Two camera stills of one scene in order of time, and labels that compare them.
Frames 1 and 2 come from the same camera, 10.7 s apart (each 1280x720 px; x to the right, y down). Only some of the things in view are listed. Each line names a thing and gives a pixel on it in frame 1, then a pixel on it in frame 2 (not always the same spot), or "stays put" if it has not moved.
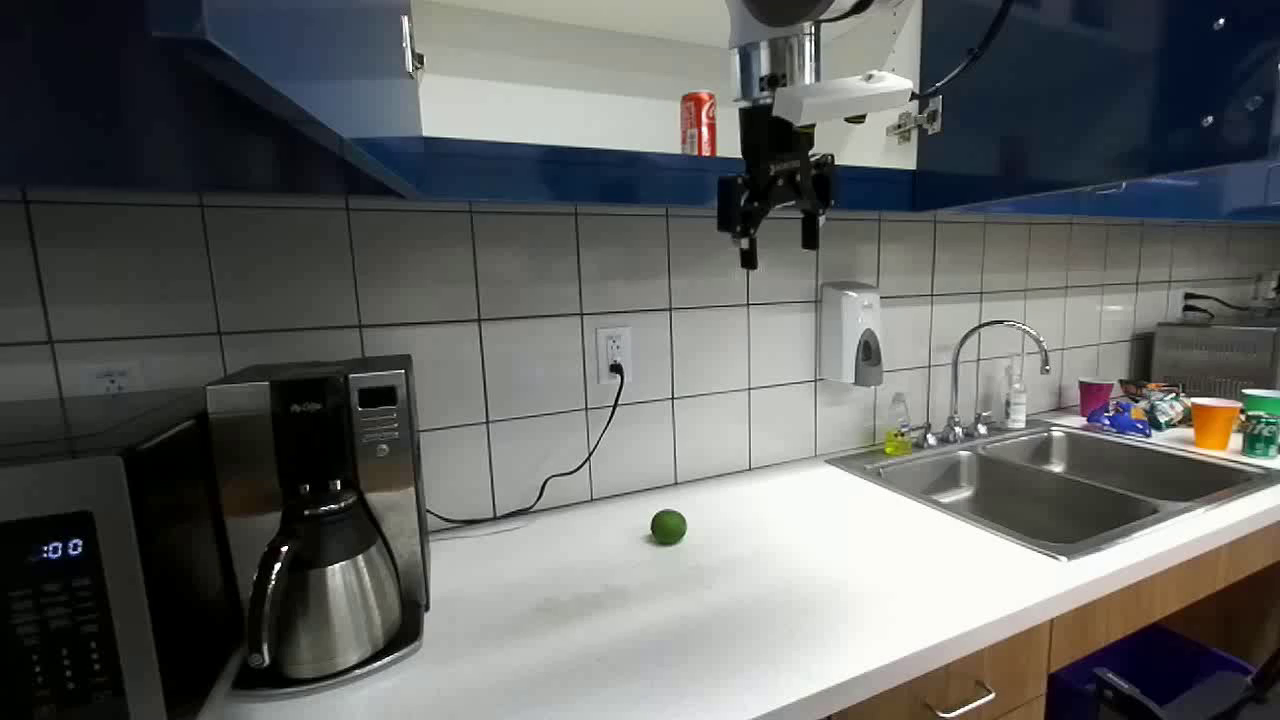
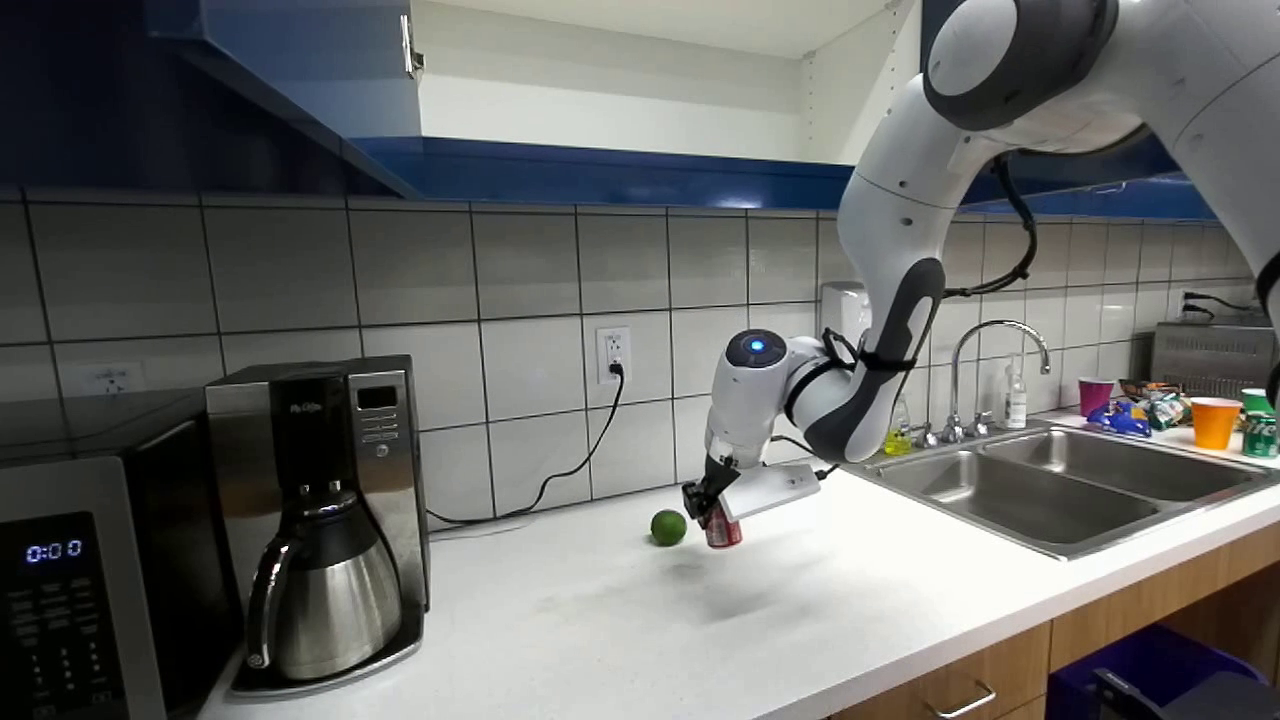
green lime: (671, 525) stays put
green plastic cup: (1261, 425) stays put
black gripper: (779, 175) → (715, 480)
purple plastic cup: (1094, 392) stays put
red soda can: (699, 126) → (722, 528)
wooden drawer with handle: (1008, 682) stays put
